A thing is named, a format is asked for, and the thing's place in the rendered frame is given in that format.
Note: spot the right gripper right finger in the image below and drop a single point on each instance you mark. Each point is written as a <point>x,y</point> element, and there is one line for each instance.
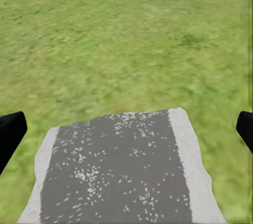
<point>245,128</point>

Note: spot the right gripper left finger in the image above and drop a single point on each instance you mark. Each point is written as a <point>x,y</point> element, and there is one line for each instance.
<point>12,130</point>

